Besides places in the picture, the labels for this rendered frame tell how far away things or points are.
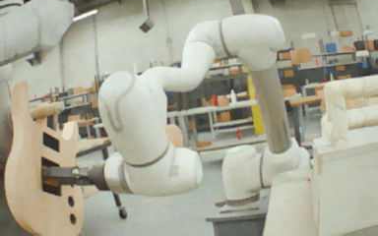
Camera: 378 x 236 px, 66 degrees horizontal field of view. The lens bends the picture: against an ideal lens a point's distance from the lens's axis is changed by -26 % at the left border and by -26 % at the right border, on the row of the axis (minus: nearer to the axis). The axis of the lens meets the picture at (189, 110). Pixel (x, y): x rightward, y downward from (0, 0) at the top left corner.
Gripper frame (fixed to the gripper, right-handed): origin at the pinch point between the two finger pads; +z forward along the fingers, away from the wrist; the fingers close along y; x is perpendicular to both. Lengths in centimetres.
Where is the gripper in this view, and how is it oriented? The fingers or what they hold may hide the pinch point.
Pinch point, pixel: (52, 177)
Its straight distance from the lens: 97.0
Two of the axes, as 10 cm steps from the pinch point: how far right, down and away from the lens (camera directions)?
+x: -0.6, -9.3, 3.5
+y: 2.9, 3.2, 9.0
